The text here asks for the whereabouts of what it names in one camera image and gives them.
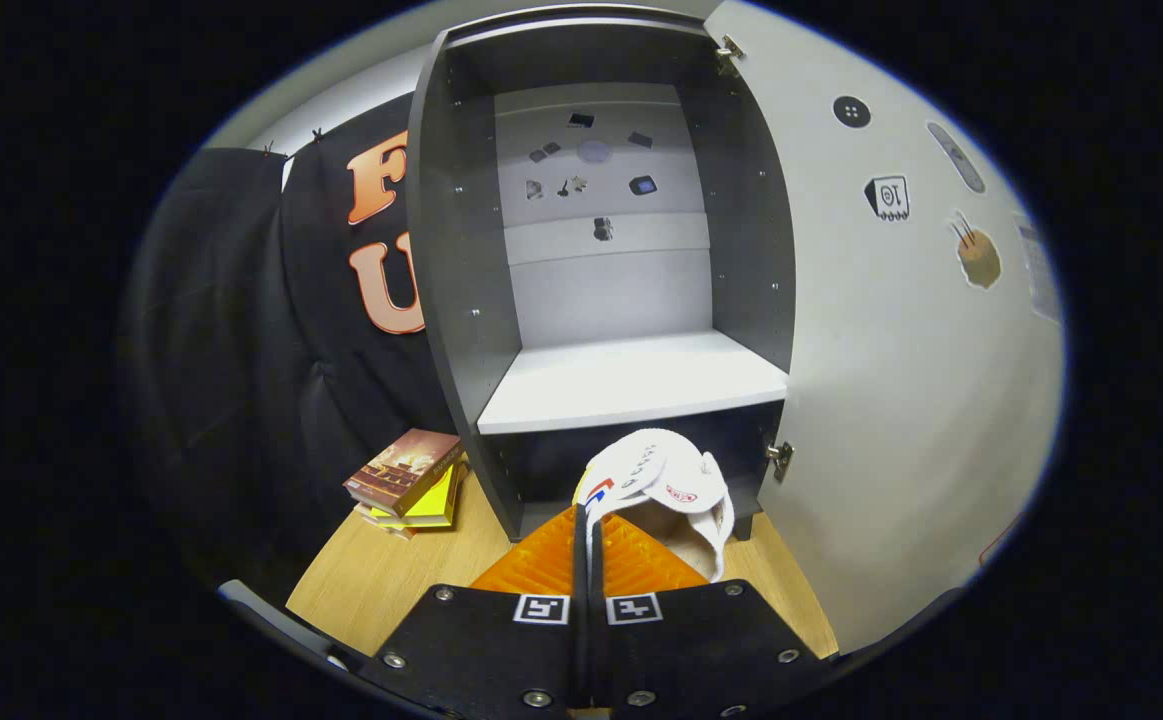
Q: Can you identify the black backdrop cloth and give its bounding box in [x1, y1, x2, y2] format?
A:
[121, 92, 502, 601]

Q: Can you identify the yellow book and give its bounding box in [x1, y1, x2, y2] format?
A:
[353, 462, 469, 541]

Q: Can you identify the white shoe cabinet door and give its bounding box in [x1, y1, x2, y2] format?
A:
[706, 0, 1067, 656]

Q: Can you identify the white canvas shoe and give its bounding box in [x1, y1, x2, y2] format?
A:
[573, 428, 737, 586]

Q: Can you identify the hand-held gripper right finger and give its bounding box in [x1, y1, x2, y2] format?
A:
[589, 512, 834, 720]

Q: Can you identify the dark grey shoe cabinet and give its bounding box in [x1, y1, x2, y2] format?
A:
[406, 5, 799, 544]

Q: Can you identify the row of black cloth clips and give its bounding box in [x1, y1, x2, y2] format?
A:
[259, 125, 327, 159]

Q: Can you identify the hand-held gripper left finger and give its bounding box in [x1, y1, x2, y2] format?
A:
[359, 505, 587, 720]

